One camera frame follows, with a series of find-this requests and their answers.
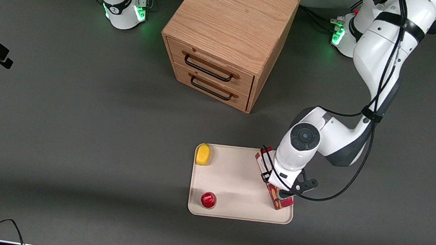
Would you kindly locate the red can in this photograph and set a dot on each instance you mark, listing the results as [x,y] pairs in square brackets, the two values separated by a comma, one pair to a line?
[208,200]

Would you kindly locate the beige plastic tray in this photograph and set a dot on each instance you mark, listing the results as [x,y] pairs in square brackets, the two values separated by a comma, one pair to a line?
[235,181]

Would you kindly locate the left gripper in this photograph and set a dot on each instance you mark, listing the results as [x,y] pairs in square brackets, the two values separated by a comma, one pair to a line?
[264,178]

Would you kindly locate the red cookie box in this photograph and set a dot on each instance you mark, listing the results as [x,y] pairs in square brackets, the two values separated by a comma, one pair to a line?
[281,203]

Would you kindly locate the yellow lemon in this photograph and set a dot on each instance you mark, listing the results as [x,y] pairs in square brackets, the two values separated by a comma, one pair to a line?
[203,154]

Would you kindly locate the wooden two-drawer cabinet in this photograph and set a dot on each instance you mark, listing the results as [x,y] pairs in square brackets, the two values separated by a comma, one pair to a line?
[233,17]

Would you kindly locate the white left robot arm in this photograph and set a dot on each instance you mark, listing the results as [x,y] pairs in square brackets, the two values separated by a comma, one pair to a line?
[379,56]

